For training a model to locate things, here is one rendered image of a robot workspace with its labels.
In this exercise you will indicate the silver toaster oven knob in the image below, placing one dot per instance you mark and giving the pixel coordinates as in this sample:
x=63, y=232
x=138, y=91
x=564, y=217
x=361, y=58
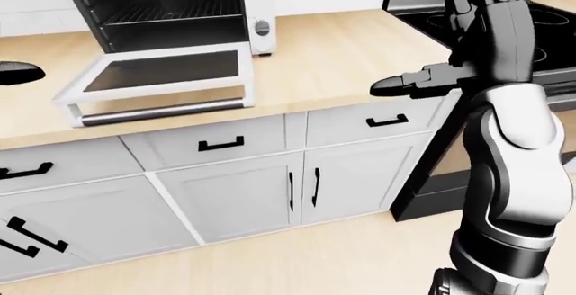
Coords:
x=262, y=27

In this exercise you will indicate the white cabinet drawer front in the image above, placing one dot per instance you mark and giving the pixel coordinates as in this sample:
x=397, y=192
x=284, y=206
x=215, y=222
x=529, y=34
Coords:
x=180, y=146
x=342, y=121
x=67, y=155

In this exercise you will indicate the black kitchen stove range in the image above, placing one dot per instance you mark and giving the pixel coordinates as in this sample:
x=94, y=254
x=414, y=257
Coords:
x=427, y=22

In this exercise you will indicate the black sink basin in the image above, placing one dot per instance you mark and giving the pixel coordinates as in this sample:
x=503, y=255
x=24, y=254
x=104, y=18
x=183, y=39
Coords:
x=18, y=72

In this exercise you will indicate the white cabinet door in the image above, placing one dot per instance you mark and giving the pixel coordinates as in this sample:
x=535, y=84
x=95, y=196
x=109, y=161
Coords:
x=99, y=221
x=234, y=200
x=360, y=177

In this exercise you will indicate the white toaster oven body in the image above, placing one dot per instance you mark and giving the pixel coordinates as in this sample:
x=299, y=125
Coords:
x=263, y=5

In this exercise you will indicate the white glass toaster oven door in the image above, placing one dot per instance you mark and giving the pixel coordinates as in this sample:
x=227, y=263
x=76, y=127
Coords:
x=166, y=69

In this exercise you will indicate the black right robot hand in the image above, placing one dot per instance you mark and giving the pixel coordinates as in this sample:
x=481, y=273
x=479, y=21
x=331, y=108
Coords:
x=504, y=45

